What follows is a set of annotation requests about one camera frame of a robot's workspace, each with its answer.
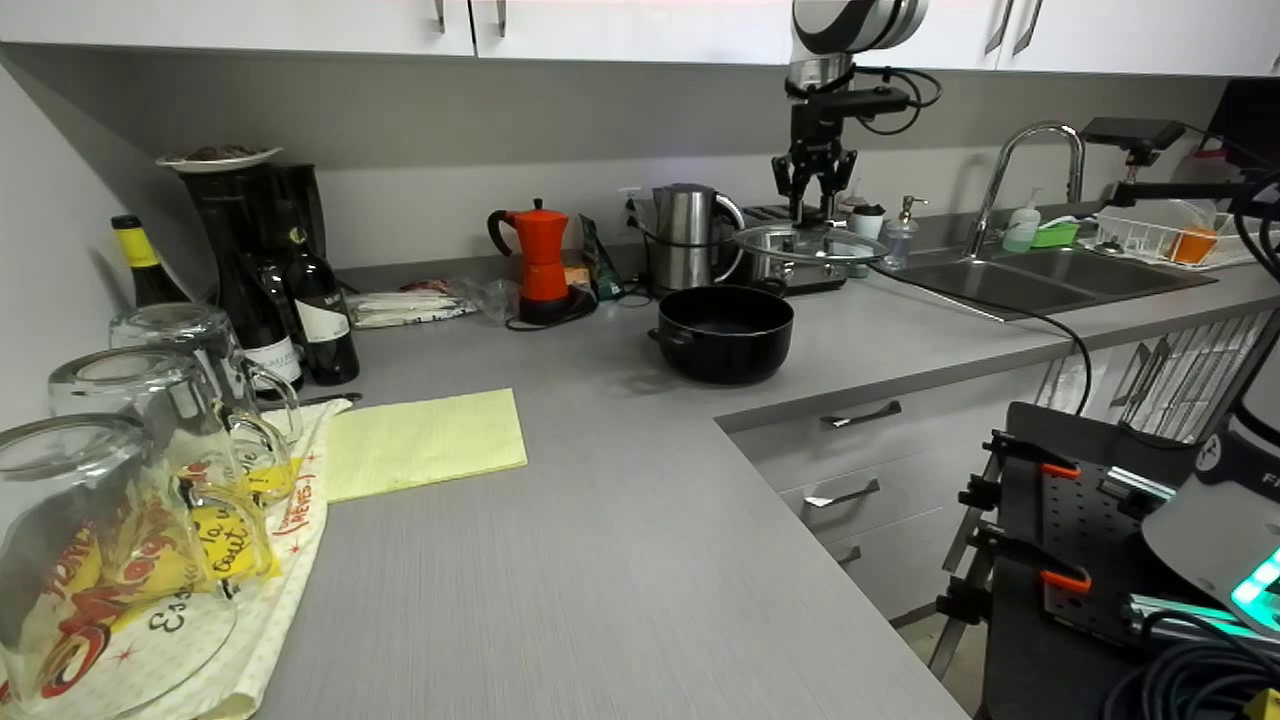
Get white plate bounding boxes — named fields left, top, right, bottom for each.
left=153, top=142, right=289, bottom=175

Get red moka pot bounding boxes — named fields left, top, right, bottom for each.
left=482, top=195, right=574, bottom=311

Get dark wine bottle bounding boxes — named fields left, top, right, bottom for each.
left=107, top=214, right=192, bottom=311

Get gray robot base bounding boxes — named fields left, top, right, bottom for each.
left=1140, top=472, right=1280, bottom=633

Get yellow cloth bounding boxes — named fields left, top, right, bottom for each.
left=313, top=384, right=533, bottom=509

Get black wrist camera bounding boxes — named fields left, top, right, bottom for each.
left=835, top=69, right=945, bottom=142

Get steel kitchen faucet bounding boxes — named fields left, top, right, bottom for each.
left=971, top=121, right=1086, bottom=254

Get white soap dispenser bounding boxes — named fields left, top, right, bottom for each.
left=886, top=191, right=928, bottom=266

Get black clamp with orange handle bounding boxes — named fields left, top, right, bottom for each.
left=956, top=521, right=1095, bottom=601
left=978, top=428, right=1086, bottom=489

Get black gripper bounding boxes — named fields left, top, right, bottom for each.
left=767, top=89, right=860, bottom=229

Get black camera on stand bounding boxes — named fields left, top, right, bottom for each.
left=1079, top=111, right=1193, bottom=172

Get steel sink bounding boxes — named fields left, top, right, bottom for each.
left=877, top=243, right=1219, bottom=323

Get black cooking pot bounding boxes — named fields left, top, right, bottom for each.
left=646, top=285, right=799, bottom=393

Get white dish rack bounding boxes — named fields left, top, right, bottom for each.
left=1082, top=195, right=1271, bottom=271

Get aluminium rail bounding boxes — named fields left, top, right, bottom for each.
left=1124, top=592, right=1280, bottom=651

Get stainless steel kettle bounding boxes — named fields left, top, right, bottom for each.
left=640, top=182, right=753, bottom=301

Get clear drinking glass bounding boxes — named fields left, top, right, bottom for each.
left=47, top=350, right=293, bottom=536
left=107, top=301, right=303, bottom=446

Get green soap bottle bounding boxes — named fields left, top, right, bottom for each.
left=1000, top=195, right=1043, bottom=258

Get black coffee machine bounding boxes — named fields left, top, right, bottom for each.
left=177, top=159, right=362, bottom=393

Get stainless steel toaster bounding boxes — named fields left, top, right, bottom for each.
left=734, top=200, right=856, bottom=295

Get thick black cable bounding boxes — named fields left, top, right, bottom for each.
left=931, top=279, right=1101, bottom=422

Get coiled black cables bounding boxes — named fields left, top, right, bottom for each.
left=1101, top=636, right=1280, bottom=720

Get white cup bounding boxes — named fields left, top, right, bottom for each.
left=853, top=200, right=893, bottom=247

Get printed kitchen towel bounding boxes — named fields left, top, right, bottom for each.
left=133, top=398, right=355, bottom=720

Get folded white cloth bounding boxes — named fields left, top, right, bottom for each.
left=340, top=279, right=477, bottom=334

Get orange container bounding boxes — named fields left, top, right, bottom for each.
left=1166, top=225, right=1215, bottom=267

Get large printed drinking glass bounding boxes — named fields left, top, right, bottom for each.
left=0, top=414, right=257, bottom=720

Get ribbed gray cabinet front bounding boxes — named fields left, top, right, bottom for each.
left=1034, top=309, right=1274, bottom=454

